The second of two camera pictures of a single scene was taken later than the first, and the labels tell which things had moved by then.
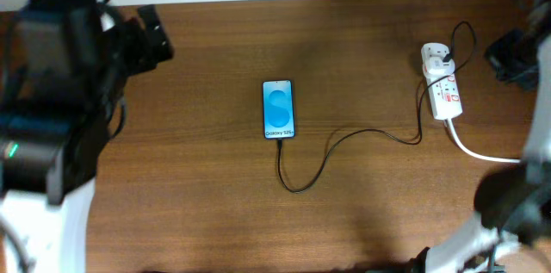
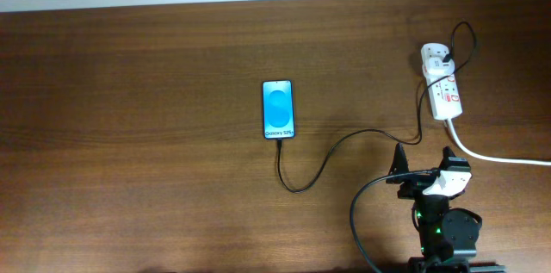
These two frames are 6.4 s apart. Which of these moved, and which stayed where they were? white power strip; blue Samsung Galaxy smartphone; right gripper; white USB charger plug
Moved: right gripper
Stayed: white USB charger plug; blue Samsung Galaxy smartphone; white power strip
